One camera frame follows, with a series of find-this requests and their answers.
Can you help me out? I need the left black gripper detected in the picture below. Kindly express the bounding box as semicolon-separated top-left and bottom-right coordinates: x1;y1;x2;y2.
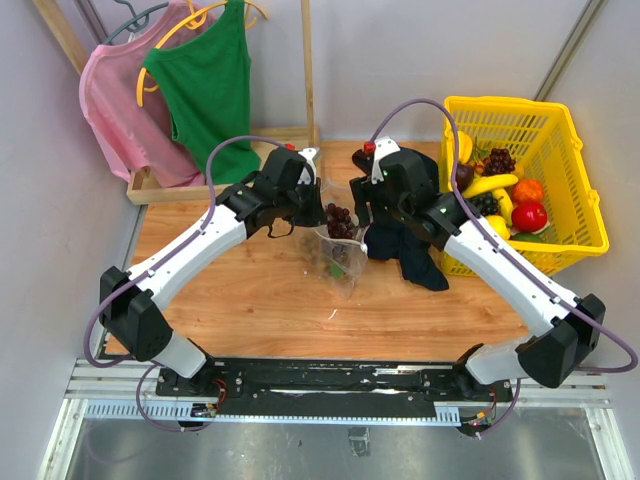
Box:
277;177;329;228

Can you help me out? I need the red grape bunch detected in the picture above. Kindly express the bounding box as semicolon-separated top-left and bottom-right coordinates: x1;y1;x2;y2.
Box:
325;203;357;240

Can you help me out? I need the clear zip top bag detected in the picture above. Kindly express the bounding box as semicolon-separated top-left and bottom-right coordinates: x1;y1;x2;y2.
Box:
296;180;368;298

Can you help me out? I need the brown longan fruit bunch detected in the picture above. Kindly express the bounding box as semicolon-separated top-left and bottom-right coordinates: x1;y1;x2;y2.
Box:
299;233;346;279

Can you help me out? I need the yellow banana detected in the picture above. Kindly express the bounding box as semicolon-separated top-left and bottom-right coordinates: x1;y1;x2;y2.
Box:
463;174;518;225

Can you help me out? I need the yellow lemon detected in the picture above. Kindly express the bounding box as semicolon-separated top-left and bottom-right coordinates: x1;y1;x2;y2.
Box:
485;215;511;240

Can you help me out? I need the red apple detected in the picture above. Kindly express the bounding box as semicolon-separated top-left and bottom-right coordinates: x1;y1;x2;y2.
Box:
511;202;548;233

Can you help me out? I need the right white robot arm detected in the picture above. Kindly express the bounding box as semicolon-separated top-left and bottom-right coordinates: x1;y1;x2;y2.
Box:
350;144;606;400

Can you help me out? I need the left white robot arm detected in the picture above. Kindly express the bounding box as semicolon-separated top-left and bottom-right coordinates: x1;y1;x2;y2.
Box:
99;147;324;396

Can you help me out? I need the green tank top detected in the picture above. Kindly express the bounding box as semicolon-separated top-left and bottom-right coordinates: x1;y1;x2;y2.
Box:
136;1;260;185

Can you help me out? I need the dark navy cloth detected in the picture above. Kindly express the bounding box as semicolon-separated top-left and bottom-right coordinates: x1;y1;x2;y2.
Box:
349;144;450;292

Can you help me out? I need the black grape bunch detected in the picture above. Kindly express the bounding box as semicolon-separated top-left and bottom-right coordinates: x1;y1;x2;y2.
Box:
470;192;500;216

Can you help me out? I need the wooden clothes rack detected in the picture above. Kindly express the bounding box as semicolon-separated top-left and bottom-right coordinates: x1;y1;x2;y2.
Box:
33;0;320;205

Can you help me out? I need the dark purple grape bunch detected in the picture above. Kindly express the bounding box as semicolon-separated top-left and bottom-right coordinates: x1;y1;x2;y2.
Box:
483;148;516;176

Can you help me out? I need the pink shirt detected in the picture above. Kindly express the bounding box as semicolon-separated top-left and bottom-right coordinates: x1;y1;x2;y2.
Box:
79;1;204;188

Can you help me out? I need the orange fruit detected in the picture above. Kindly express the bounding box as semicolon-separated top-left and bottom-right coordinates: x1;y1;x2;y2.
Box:
511;178;545;204

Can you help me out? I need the green lime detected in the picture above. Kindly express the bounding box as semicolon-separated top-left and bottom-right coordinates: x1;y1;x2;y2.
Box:
511;232;544;243

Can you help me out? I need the yellow clothes hanger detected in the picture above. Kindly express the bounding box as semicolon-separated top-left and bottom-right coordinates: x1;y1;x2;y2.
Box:
136;0;269;108

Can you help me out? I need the yellow plastic basket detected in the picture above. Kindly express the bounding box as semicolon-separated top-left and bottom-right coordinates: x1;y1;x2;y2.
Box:
444;96;610;276

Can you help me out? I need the grey clothes hanger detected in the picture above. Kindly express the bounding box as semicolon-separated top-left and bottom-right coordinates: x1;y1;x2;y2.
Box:
102;0;169;45

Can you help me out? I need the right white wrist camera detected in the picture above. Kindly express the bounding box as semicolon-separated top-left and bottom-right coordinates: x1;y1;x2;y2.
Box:
371;136;401;184

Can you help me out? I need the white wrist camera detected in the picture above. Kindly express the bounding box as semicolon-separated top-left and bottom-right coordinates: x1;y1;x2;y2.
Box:
371;136;401;184
298;147;320;166

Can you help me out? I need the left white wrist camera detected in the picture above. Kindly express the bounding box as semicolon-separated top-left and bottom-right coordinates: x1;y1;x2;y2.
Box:
298;147;320;166

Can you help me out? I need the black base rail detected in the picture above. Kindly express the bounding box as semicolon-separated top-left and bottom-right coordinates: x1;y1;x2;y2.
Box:
155;358;513;420

